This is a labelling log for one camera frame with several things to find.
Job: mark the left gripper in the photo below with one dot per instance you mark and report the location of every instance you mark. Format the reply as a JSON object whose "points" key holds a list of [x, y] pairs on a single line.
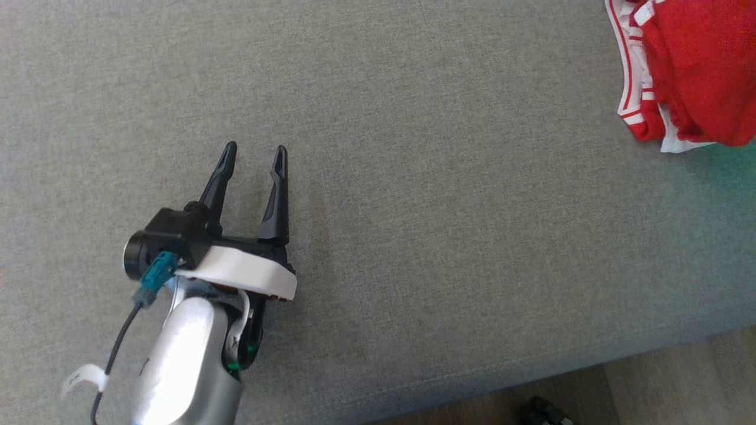
{"points": [[248, 268]]}

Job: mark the red and white basketball jersey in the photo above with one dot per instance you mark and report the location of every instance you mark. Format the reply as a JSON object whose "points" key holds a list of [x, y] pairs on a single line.
{"points": [[703, 65]]}

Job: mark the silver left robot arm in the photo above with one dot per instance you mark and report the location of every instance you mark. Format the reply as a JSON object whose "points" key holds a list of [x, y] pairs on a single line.
{"points": [[183, 354]]}

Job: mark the grey fabric sofa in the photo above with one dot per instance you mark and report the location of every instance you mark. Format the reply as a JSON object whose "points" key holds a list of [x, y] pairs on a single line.
{"points": [[413, 177]]}

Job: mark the small dark object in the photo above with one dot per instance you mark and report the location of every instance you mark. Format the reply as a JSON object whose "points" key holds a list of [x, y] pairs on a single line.
{"points": [[540, 413]]}

